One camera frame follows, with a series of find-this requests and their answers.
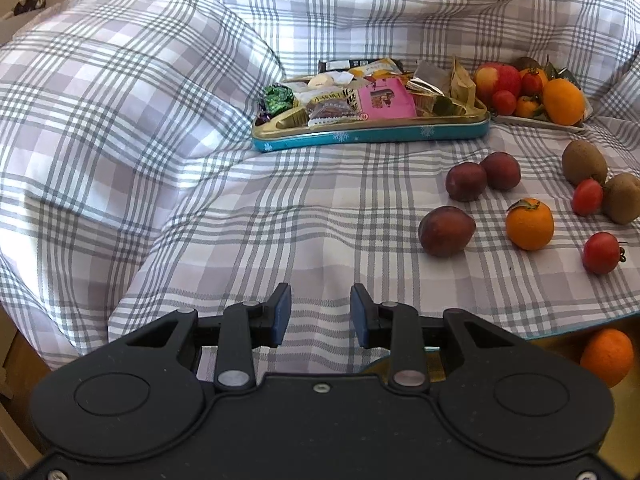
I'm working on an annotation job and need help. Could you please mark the green leaves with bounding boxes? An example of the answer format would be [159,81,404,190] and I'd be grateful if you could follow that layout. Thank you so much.
[545,57,582,86]

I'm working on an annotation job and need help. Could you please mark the dark red pointed plum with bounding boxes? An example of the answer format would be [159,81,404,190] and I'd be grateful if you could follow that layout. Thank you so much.
[418,206,476,259]

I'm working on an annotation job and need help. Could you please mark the white plate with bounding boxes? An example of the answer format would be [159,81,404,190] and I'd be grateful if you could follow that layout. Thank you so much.
[491,67,594,134]

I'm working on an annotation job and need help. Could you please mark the oval large orange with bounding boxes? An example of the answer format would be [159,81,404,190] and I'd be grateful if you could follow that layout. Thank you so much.
[542,78,586,126]

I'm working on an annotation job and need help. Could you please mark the red yellow apple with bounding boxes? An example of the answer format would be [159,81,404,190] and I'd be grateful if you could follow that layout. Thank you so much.
[473,62,522,108]

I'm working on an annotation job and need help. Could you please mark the small mandarin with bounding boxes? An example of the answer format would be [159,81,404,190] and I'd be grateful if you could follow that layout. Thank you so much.
[515,95,542,118]

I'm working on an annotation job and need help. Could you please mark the mandarin with green stem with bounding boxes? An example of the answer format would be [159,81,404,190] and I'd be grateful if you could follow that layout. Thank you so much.
[505,198,555,251]

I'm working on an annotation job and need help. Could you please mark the clear packet brown cake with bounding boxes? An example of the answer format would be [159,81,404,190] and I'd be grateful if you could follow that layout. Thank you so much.
[305,98,366,129]

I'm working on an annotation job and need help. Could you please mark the teal snowflake tin tray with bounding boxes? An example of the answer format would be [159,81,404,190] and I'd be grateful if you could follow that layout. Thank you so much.
[251,72,490,154]

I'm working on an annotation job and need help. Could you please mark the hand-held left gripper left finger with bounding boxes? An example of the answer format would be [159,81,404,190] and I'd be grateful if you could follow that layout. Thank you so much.
[114,282,293,394]

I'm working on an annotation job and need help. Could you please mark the brown paper packet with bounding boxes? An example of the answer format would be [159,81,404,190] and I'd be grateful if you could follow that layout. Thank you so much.
[447,56,477,109]

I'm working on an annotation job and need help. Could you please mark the red cherry tomato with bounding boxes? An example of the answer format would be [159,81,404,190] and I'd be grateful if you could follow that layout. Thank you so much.
[582,232,628,275]
[571,178,605,217]
[521,69,544,96]
[491,90,517,116]

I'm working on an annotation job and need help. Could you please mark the white snack packet black print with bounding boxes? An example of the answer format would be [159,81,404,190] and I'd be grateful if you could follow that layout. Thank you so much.
[295,85,362,111]

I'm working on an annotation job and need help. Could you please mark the yellow white snack packet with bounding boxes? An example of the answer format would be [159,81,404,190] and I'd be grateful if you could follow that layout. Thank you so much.
[347,58,404,78]

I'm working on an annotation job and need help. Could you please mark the silver foil packet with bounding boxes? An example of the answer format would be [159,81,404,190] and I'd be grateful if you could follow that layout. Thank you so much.
[407,60,452,97]

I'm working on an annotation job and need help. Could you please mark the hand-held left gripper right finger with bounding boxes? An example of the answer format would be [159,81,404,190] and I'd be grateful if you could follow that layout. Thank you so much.
[350,283,527,394]

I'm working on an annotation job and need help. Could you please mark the pink snack packet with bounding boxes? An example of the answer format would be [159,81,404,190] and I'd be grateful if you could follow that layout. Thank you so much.
[357,77,418,122]

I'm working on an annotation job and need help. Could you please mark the round orange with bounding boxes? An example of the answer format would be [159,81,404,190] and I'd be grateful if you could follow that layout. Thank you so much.
[520,66,550,87]
[580,329,635,388]

